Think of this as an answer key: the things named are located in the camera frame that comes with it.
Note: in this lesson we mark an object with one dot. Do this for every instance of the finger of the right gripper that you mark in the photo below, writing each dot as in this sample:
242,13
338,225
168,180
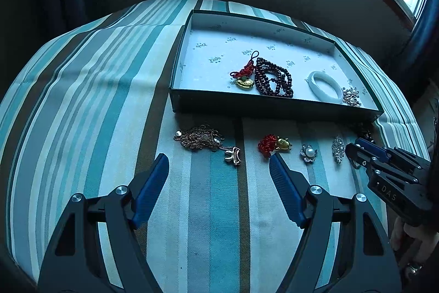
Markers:
398,158
364,155

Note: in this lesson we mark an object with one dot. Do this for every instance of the red knot gold lock charm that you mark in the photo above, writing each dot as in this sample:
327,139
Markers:
243,77

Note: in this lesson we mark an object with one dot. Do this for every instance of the person's right hand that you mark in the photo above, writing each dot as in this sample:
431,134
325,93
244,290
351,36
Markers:
412,246

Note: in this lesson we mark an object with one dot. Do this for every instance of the pearl flower brooch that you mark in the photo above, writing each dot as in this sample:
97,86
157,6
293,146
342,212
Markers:
308,153

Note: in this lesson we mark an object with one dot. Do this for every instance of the striped teal tablecloth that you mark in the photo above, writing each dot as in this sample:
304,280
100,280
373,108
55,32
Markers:
91,109

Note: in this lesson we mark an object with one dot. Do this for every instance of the pearl cluster brooch with chain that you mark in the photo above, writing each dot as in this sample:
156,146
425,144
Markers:
351,97

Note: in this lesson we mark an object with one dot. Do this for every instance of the white jade bangle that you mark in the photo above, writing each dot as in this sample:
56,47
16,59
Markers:
325,88

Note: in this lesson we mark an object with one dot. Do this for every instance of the crystal bar brooch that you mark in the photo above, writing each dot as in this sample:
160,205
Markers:
338,149

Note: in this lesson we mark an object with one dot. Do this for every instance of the dark blue right curtain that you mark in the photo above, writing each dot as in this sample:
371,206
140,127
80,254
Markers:
420,56

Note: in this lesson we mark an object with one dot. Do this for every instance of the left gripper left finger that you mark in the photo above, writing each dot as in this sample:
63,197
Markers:
73,261

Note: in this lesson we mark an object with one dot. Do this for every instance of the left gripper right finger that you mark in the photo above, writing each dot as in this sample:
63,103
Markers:
364,260

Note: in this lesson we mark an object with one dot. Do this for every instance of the black cord bead pendant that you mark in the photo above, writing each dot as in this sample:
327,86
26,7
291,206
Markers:
366,135

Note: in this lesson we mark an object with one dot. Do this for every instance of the dark green jewelry tray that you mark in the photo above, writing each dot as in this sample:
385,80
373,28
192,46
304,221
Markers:
214,44

